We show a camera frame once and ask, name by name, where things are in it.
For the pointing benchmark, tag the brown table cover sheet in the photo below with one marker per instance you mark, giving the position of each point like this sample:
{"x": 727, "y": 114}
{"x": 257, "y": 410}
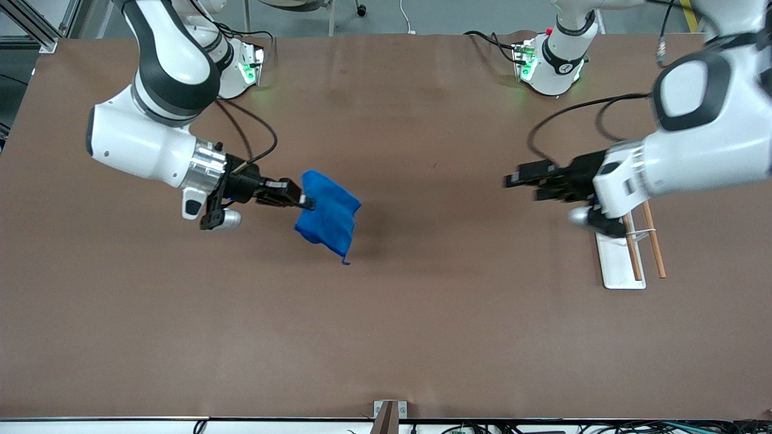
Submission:
{"x": 422, "y": 331}

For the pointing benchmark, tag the office chair base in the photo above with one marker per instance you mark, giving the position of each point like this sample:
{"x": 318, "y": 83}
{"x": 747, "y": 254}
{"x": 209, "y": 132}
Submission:
{"x": 331, "y": 18}

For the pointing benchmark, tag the aluminium frame profile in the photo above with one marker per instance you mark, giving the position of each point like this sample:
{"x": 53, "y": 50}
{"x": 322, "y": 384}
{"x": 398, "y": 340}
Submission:
{"x": 45, "y": 41}

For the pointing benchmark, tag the blue microfiber towel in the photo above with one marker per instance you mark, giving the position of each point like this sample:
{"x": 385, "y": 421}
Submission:
{"x": 329, "y": 211}

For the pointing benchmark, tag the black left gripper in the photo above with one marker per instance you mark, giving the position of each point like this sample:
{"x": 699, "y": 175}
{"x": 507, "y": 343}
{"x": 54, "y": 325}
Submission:
{"x": 578, "y": 175}

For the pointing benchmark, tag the white towel rack base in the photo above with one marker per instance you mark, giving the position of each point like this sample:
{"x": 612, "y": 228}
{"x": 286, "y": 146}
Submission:
{"x": 615, "y": 265}

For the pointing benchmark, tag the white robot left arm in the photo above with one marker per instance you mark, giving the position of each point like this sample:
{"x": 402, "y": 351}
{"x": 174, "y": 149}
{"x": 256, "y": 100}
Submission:
{"x": 711, "y": 150}

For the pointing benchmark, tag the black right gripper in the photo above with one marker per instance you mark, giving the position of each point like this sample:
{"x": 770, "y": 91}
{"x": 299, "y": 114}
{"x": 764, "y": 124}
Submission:
{"x": 243, "y": 186}

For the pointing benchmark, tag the wooden rack rod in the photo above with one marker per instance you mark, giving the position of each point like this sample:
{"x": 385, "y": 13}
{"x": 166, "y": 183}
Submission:
{"x": 634, "y": 259}
{"x": 658, "y": 259}

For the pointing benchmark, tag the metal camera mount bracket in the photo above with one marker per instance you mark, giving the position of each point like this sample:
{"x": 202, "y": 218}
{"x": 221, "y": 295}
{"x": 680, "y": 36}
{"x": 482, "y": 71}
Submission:
{"x": 386, "y": 419}

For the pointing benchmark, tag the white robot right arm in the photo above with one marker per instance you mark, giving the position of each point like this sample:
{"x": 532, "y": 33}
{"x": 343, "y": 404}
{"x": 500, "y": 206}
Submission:
{"x": 157, "y": 60}

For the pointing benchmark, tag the white table edge strip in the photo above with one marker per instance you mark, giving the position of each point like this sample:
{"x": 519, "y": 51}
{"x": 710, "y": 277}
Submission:
{"x": 90, "y": 427}

